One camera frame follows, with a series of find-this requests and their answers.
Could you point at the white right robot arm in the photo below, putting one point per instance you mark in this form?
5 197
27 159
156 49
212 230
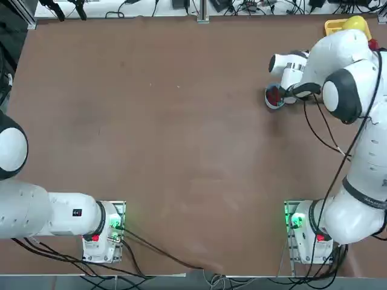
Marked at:
341 51

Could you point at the yellow plastic tray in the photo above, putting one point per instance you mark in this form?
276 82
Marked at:
332 27

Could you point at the red and black device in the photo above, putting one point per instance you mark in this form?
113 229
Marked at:
249 3

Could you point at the light blue bowl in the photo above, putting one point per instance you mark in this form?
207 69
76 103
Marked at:
273 106

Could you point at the large black power supply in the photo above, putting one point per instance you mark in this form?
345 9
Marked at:
180 3
222 4

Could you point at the black box device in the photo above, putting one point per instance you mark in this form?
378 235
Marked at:
316 3

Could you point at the black stand leg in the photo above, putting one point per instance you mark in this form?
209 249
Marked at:
57 10
80 10

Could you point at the pink dragon fruit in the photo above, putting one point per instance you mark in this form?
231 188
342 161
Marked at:
373 44

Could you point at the large yellow-green apple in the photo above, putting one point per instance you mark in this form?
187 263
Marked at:
355 22

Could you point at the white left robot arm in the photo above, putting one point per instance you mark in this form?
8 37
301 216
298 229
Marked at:
27 211

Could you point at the red strawberry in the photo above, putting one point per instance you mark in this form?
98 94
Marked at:
273 92
276 101

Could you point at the aluminium frame post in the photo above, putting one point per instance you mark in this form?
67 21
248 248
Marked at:
27 18
203 12
382 15

